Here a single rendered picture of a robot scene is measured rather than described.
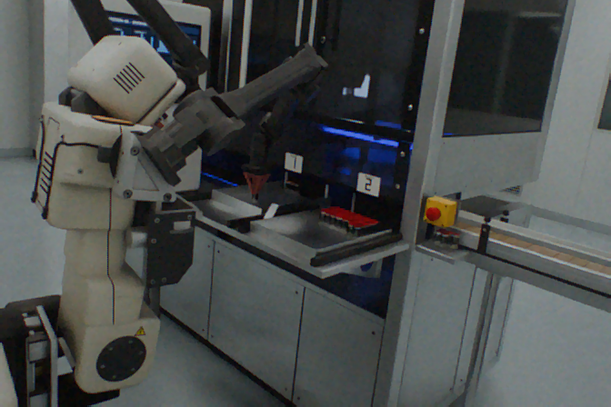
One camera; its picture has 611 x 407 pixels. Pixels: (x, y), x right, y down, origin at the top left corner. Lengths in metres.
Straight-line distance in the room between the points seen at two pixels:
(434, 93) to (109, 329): 1.03
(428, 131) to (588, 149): 4.67
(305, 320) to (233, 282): 0.43
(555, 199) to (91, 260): 5.57
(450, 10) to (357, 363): 1.16
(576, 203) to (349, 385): 4.63
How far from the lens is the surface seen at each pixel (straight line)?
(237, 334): 2.29
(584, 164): 6.12
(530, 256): 1.55
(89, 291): 1.12
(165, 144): 0.90
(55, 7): 6.23
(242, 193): 1.88
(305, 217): 1.64
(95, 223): 1.09
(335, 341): 1.87
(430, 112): 1.51
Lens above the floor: 1.37
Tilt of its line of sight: 12 degrees down
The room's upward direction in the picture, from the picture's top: 6 degrees clockwise
